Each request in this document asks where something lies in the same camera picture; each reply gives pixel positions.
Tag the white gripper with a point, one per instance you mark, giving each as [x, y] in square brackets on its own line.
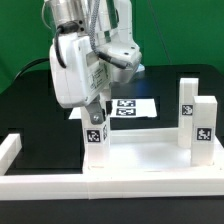
[83, 78]

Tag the white desk tabletop tray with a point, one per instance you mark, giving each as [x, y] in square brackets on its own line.
[140, 150]

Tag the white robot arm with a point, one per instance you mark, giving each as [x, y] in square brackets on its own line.
[92, 48]

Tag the white U-shaped fence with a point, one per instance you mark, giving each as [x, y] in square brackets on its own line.
[203, 181]

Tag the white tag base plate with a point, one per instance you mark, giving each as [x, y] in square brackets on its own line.
[133, 108]

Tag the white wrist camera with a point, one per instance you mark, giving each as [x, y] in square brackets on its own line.
[124, 60]

